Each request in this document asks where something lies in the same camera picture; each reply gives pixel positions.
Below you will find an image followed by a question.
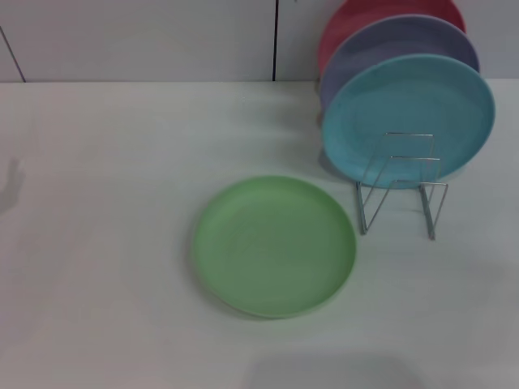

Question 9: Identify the green plastic plate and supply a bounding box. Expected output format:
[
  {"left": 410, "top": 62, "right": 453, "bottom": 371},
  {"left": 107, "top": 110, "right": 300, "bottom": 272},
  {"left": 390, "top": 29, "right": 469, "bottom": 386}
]
[{"left": 190, "top": 174, "right": 358, "bottom": 321}]

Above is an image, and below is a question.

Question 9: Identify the light blue plastic plate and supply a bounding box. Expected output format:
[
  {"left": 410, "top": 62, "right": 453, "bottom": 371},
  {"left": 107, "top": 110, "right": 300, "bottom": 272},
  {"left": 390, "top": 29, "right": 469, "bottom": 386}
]
[{"left": 320, "top": 53, "right": 496, "bottom": 190}]

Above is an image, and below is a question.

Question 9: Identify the purple plastic plate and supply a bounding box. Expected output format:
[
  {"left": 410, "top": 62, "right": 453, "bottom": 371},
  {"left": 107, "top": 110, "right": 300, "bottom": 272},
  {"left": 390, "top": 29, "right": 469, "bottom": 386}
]
[{"left": 318, "top": 15, "right": 482, "bottom": 119}]

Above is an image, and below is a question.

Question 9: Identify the red plastic plate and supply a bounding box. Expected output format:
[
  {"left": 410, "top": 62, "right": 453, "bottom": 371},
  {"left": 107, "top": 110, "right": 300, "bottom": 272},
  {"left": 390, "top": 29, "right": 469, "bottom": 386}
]
[{"left": 318, "top": 0, "right": 467, "bottom": 82}]

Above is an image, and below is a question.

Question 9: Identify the metal wire plate rack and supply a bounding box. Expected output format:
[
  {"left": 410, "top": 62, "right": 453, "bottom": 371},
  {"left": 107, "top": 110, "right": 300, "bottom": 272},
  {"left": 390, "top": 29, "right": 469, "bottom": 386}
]
[{"left": 355, "top": 131, "right": 449, "bottom": 242}]

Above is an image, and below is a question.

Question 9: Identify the black vertical wall strip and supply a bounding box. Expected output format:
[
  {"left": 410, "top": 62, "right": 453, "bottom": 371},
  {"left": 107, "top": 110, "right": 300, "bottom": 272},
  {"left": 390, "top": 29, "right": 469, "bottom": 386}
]
[{"left": 270, "top": 0, "right": 281, "bottom": 82}]

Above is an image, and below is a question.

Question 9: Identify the grey slanted wall strip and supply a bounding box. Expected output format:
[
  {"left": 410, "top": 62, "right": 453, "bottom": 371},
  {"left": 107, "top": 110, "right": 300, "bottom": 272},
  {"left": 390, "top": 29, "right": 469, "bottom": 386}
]
[{"left": 0, "top": 26, "right": 27, "bottom": 83}]

